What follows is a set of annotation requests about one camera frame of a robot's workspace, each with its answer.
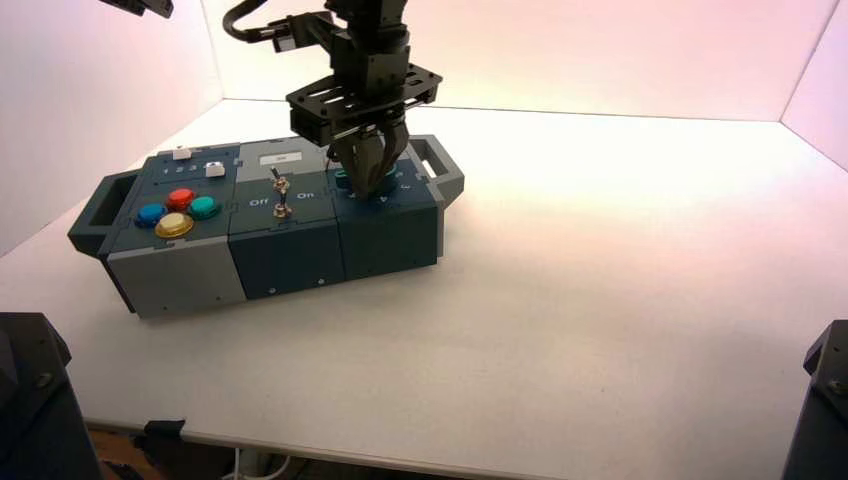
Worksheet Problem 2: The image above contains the grey and blue task box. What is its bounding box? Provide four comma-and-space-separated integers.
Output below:
67, 134, 465, 320

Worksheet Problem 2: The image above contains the red arcade button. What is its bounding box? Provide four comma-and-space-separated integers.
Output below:
165, 188, 198, 213

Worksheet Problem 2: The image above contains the blue arcade button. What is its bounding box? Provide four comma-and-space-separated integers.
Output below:
135, 202, 169, 230

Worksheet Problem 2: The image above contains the green arcade button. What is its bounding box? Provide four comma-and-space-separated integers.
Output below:
188, 195, 223, 223

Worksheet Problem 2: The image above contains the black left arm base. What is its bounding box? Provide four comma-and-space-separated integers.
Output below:
0, 312, 105, 480

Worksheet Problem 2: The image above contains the green rotary knob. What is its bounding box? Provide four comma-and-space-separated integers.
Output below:
333, 164, 401, 196

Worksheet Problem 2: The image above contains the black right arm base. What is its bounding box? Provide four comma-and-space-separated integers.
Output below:
781, 319, 848, 480

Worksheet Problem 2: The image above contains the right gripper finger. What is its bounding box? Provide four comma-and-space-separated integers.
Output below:
333, 128, 387, 198
373, 118, 412, 194

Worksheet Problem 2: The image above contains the black table clamp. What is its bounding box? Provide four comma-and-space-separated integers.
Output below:
132, 418, 191, 460

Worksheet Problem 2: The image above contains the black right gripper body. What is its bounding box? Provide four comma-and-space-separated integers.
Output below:
286, 26, 444, 149

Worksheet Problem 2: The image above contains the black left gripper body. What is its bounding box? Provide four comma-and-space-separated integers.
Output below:
99, 0, 176, 19

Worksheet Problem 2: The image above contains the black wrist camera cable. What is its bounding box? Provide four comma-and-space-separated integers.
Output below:
221, 0, 280, 45

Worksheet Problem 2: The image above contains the yellow arcade button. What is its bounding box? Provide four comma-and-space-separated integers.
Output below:
154, 211, 197, 240

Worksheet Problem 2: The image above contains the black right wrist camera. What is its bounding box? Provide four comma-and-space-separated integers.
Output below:
268, 14, 337, 56

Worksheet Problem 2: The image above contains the white cable under table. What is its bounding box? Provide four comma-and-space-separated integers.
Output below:
221, 450, 293, 480

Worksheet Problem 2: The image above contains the metal toggle switch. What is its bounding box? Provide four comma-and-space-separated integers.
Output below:
268, 166, 295, 221

